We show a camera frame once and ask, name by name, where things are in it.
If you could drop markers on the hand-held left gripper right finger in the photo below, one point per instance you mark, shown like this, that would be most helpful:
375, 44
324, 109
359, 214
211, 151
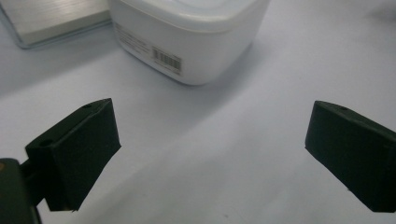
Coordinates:
351, 155

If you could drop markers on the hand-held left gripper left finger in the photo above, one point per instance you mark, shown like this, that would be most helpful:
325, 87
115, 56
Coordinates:
79, 149

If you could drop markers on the white square plastic container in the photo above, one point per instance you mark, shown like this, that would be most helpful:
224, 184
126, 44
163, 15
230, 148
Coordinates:
190, 34

